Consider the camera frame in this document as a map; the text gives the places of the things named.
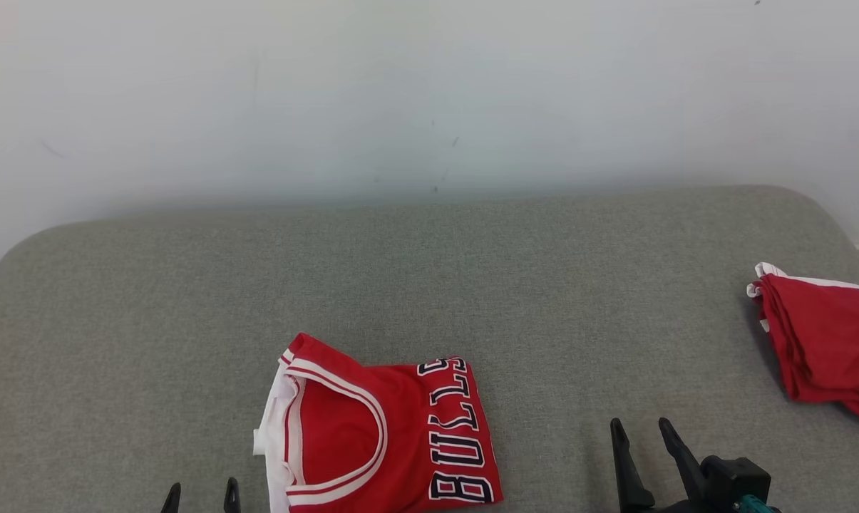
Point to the red Bulls basketball jersey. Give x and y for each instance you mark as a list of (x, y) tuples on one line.
[(372, 434)]

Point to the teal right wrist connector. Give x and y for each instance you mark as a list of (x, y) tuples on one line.
[(755, 506)]

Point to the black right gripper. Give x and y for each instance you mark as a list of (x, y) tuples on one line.
[(668, 507)]

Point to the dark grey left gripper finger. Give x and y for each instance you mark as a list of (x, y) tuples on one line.
[(172, 500), (232, 497)]

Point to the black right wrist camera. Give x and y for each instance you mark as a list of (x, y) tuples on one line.
[(737, 481)]

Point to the red white-trimmed shorts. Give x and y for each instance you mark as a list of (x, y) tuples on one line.
[(828, 342)]

